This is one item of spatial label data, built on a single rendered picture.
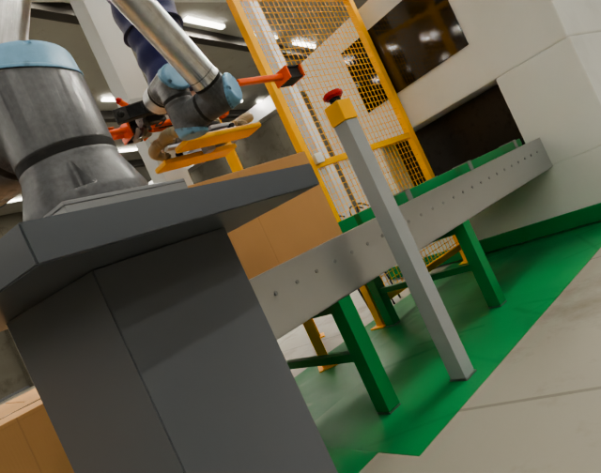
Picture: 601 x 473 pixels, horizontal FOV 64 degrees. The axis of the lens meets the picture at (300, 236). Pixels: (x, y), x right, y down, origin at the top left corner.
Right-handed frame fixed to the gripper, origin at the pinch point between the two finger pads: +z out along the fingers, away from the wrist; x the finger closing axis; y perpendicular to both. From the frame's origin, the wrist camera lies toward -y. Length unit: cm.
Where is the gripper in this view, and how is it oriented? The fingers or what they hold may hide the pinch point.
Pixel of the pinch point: (129, 131)
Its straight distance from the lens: 178.8
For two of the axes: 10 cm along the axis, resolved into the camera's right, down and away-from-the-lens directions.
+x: -4.2, -9.1, 0.1
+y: 6.8, -3.1, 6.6
